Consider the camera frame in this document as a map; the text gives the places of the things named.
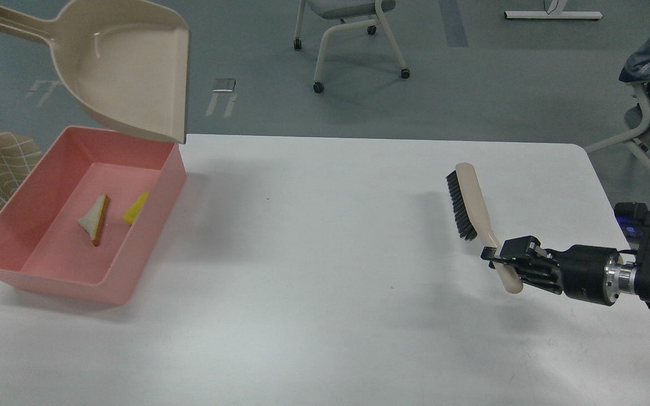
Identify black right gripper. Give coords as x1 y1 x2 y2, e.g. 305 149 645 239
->
481 236 637 306

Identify beige hand brush black bristles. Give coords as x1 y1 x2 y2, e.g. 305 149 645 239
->
446 162 524 295

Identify beige plastic dustpan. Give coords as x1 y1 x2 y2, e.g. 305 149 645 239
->
0 1 190 144

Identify bread slice piece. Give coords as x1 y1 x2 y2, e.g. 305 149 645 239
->
77 195 111 247

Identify yellow sponge piece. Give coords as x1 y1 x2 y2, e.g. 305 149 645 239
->
122 192 149 226

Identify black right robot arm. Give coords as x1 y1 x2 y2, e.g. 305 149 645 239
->
481 201 650 311

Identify pink plastic bin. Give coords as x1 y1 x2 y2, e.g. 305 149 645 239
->
0 126 187 305

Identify white desk base bar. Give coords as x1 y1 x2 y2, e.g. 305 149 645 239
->
503 11 603 20

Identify metal floor plate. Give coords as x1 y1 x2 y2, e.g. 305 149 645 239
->
212 78 236 93

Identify white office chair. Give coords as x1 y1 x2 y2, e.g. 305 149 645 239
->
293 0 410 94

